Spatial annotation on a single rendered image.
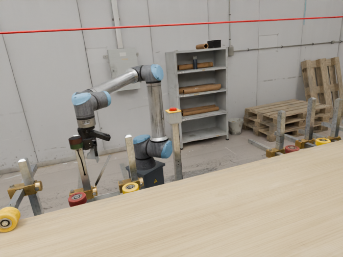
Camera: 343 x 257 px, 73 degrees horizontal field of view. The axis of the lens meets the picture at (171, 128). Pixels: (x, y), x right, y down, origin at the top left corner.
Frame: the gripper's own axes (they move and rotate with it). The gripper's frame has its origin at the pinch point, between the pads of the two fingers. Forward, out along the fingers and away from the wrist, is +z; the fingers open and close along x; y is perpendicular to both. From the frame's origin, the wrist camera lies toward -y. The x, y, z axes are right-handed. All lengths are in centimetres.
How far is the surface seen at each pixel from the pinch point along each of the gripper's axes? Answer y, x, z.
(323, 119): -372, -165, 79
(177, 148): -43.7, 9.5, -1.2
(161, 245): -17, 64, 8
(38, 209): 32.2, 9.8, 15.8
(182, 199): -33, 43, 9
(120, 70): -44, -232, -36
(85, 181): 7.8, 9.7, 6.1
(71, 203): 14.0, 23.1, 8.7
